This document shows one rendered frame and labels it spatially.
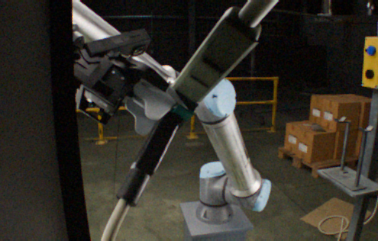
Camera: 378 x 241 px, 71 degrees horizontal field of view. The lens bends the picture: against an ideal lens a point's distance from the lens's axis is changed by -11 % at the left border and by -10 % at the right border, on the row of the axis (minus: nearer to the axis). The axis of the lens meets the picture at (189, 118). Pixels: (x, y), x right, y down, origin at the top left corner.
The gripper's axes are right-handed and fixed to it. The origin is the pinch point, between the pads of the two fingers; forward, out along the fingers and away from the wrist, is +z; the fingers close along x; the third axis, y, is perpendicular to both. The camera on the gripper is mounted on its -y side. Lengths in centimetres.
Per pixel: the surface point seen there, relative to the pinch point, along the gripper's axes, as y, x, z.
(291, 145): -214, -225, 182
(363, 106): -262, -138, 220
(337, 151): -211, -180, 224
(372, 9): -882, -222, 396
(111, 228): 20.1, 0.0, -0.6
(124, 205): 16.8, 0.1, -0.7
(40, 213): 24.3, 15.4, -7.4
